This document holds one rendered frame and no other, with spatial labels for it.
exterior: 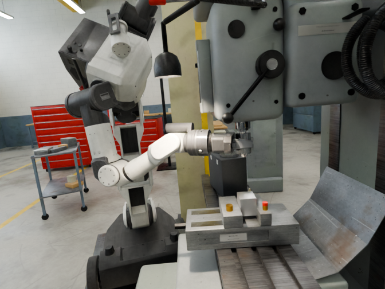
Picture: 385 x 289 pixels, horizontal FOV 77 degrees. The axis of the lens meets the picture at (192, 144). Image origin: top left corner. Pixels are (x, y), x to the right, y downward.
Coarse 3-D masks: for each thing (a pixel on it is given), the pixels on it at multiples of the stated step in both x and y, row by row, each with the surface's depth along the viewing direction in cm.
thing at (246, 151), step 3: (249, 135) 76; (237, 138) 76; (240, 138) 76; (243, 138) 75; (246, 138) 75; (249, 138) 76; (237, 150) 77; (240, 150) 76; (243, 150) 76; (246, 150) 76; (249, 150) 76; (237, 153) 78; (240, 153) 77; (243, 153) 76; (246, 153) 76; (249, 153) 77
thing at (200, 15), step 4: (200, 4) 65; (204, 4) 65; (208, 4) 65; (212, 4) 65; (196, 8) 69; (200, 8) 68; (204, 8) 68; (208, 8) 68; (196, 12) 72; (200, 12) 71; (204, 12) 71; (208, 12) 72; (196, 16) 75; (200, 16) 75; (204, 16) 75; (208, 16) 75; (196, 20) 79; (200, 20) 78; (204, 20) 79
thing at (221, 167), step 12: (216, 156) 116; (228, 156) 110; (240, 156) 112; (216, 168) 117; (228, 168) 109; (240, 168) 110; (216, 180) 119; (228, 180) 110; (240, 180) 111; (228, 192) 111
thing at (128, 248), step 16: (160, 208) 187; (112, 224) 168; (160, 224) 163; (112, 240) 149; (128, 240) 148; (144, 240) 146; (160, 240) 141; (176, 240) 136; (112, 256) 126; (128, 256) 129; (144, 256) 128; (160, 256) 129; (176, 256) 131; (112, 272) 124; (128, 272) 126; (112, 288) 126
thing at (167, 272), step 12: (156, 264) 101; (168, 264) 101; (144, 276) 95; (156, 276) 94; (168, 276) 94; (348, 276) 87; (144, 288) 89; (156, 288) 88; (168, 288) 88; (348, 288) 82; (360, 288) 81
